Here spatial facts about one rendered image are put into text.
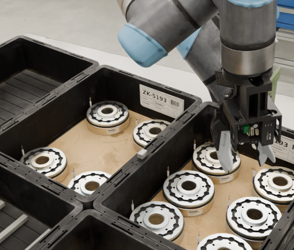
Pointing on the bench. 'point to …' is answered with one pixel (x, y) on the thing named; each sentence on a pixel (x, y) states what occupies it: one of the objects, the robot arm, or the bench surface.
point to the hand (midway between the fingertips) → (242, 160)
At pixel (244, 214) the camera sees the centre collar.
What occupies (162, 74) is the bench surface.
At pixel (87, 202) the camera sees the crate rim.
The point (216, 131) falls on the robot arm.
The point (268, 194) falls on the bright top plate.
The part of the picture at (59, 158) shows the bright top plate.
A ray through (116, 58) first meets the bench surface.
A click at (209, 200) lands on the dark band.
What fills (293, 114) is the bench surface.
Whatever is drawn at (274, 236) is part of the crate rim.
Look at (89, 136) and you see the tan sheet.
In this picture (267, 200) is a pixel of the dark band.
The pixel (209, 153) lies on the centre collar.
